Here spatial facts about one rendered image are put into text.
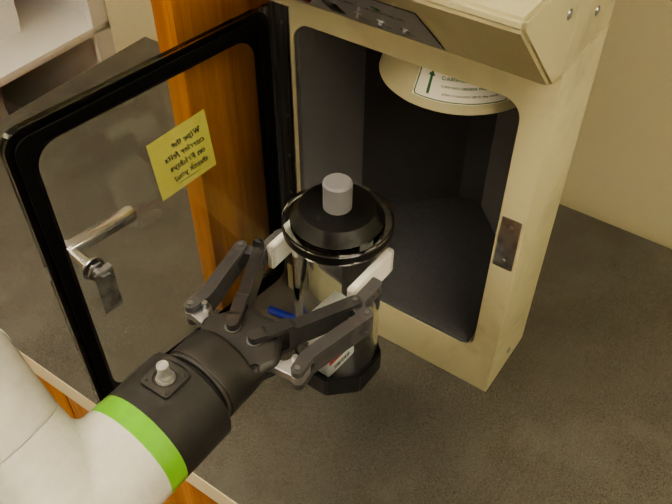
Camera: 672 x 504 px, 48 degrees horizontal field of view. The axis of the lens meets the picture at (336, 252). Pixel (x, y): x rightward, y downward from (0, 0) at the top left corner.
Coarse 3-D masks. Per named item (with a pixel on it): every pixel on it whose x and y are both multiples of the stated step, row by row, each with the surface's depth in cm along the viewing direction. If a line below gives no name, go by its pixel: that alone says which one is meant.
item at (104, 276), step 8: (96, 264) 76; (104, 264) 76; (96, 272) 76; (104, 272) 76; (112, 272) 77; (96, 280) 75; (104, 280) 76; (112, 280) 76; (104, 288) 77; (112, 288) 78; (104, 296) 77; (112, 296) 78; (120, 296) 79; (104, 304) 78; (112, 304) 79; (120, 304) 80
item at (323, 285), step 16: (304, 192) 75; (288, 208) 73; (384, 208) 74; (288, 224) 72; (384, 224) 72; (384, 240) 70; (320, 256) 69; (336, 256) 69; (352, 256) 69; (304, 272) 73; (320, 272) 72; (336, 272) 71; (352, 272) 72; (304, 288) 75; (320, 288) 73; (336, 288) 73; (304, 304) 77; (320, 304) 75; (320, 336) 79; (368, 336) 80; (352, 352) 81; (368, 352) 83; (336, 368) 82; (352, 368) 83
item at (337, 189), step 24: (312, 192) 73; (336, 192) 69; (360, 192) 73; (312, 216) 71; (336, 216) 71; (360, 216) 71; (384, 216) 72; (312, 240) 70; (336, 240) 69; (360, 240) 70
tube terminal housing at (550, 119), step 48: (288, 0) 77; (384, 48) 74; (432, 48) 71; (576, 48) 64; (528, 96) 68; (576, 96) 72; (528, 144) 71; (528, 192) 74; (528, 240) 81; (528, 288) 92; (384, 336) 103; (432, 336) 97; (480, 336) 91; (480, 384) 97
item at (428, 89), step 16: (384, 64) 81; (400, 64) 78; (384, 80) 80; (400, 80) 78; (416, 80) 77; (432, 80) 76; (448, 80) 75; (400, 96) 78; (416, 96) 77; (432, 96) 76; (448, 96) 76; (464, 96) 75; (480, 96) 75; (496, 96) 76; (448, 112) 76; (464, 112) 76; (480, 112) 76; (496, 112) 76
